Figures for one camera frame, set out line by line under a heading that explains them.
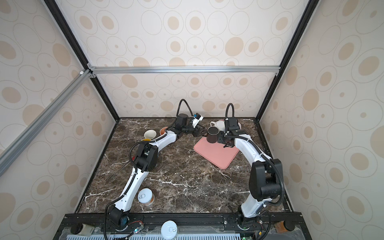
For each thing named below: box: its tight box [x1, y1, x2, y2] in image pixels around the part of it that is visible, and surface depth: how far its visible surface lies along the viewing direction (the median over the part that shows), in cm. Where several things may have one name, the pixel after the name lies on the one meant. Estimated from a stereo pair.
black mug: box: [206, 126, 220, 144], surface depth 102 cm
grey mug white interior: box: [143, 129, 157, 140], surface depth 101 cm
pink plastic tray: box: [193, 136, 240, 170], surface depth 102 cm
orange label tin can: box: [137, 188, 155, 206], surface depth 79 cm
